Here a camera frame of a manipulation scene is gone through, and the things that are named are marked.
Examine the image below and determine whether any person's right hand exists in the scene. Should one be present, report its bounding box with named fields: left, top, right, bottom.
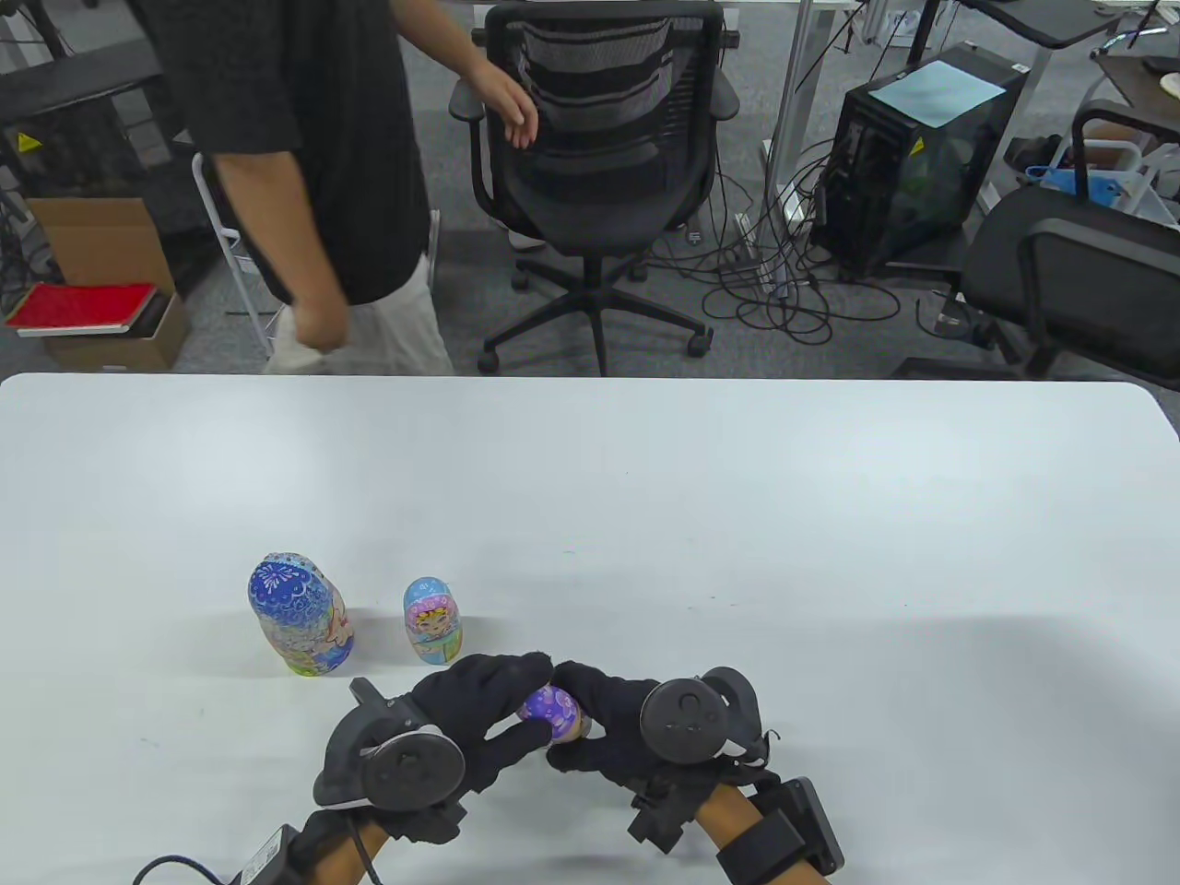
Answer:
left=547, top=660, right=775, bottom=854

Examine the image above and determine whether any person's left hand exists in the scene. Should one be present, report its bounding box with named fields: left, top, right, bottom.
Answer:
left=364, top=653, right=554, bottom=844

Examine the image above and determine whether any purple Russian doll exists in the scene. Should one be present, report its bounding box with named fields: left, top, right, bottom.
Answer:
left=516, top=684, right=591, bottom=746

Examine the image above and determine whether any medium pink Russian doll head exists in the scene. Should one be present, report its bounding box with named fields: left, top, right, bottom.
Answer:
left=403, top=577, right=462, bottom=637

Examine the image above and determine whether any large floral Russian doll base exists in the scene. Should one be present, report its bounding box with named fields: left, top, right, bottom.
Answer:
left=267, top=608, right=357, bottom=679

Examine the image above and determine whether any large blue Russian doll head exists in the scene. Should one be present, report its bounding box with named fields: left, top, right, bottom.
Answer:
left=247, top=551, right=337, bottom=646

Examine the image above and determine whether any person's left forearm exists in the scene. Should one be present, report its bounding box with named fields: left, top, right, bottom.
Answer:
left=309, top=820, right=388, bottom=885

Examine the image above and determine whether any person's right forearm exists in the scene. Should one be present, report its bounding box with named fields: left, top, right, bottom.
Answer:
left=696, top=784, right=831, bottom=885

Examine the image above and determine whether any black round tracking controller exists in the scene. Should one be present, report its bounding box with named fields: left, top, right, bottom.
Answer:
left=313, top=678, right=466, bottom=812
left=639, top=667, right=766, bottom=764

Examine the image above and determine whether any white metal cart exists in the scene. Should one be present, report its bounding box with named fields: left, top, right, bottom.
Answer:
left=192, top=150, right=282, bottom=362

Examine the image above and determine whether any black mesh office chair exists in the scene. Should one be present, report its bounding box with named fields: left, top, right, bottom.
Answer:
left=449, top=0, right=741, bottom=377

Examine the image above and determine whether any white power strip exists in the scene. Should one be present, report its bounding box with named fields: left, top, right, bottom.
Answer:
left=735, top=212, right=794, bottom=296

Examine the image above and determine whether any red notebook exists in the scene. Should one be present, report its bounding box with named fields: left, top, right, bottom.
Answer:
left=5, top=282, right=158, bottom=337

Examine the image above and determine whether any cardboard box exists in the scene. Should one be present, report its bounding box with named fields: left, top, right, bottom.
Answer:
left=26, top=197, right=193, bottom=373

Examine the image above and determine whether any black computer tower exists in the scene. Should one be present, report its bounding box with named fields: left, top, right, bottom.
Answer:
left=809, top=41, right=1029, bottom=277

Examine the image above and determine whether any grey desk leg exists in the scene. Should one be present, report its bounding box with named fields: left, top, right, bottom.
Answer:
left=765, top=0, right=817, bottom=227

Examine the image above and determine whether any black padded office chair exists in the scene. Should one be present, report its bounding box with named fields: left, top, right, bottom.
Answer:
left=890, top=101, right=1180, bottom=393

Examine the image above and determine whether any black cabinet with yellow sticker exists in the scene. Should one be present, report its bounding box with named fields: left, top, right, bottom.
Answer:
left=0, top=37, right=222, bottom=296

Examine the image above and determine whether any teal paper sheet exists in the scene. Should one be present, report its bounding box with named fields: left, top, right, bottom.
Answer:
left=869, top=60, right=1006, bottom=130

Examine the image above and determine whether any blue bag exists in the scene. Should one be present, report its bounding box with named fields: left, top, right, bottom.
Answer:
left=1026, top=164, right=1135, bottom=206

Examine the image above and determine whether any dark side table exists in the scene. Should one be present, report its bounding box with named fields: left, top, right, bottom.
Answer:
left=1091, top=46, right=1180, bottom=121

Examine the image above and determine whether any black desk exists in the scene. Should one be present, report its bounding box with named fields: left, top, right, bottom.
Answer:
left=959, top=0, right=1153, bottom=52

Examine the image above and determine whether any tangle of black cables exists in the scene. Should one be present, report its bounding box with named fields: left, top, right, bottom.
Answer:
left=645, top=138, right=923, bottom=347

